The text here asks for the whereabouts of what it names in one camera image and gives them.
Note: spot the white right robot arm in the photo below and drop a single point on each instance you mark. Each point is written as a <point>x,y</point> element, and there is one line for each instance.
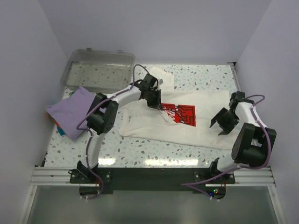
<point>253,145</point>

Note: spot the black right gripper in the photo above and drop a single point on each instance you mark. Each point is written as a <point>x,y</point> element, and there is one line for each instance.
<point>226,120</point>

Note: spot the aluminium rail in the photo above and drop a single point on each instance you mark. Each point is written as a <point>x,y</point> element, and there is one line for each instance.
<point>232,66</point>
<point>59,176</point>

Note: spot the folded purple t-shirt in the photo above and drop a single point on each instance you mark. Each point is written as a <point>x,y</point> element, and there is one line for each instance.
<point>69,112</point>

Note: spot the clear plastic storage bin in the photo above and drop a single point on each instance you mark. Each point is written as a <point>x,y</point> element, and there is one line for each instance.
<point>98,71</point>

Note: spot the white Coca-Cola t-shirt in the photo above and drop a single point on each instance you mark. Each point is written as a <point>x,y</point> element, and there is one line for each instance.
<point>184,119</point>

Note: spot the aluminium right side rail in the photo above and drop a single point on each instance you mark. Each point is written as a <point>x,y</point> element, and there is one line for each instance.
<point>232,66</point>

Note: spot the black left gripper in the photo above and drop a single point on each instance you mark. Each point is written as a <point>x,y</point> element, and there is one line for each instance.
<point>153,100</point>

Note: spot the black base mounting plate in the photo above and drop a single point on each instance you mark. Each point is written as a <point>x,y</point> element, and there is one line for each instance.
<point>109,180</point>

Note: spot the aluminium front rail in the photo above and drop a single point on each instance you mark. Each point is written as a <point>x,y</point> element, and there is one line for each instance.
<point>59,176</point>

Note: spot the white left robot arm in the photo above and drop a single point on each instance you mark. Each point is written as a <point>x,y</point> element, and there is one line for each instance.
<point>102,114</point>

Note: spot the folded orange and teal clothes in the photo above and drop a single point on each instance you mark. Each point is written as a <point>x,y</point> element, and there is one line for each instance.
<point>59,129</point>

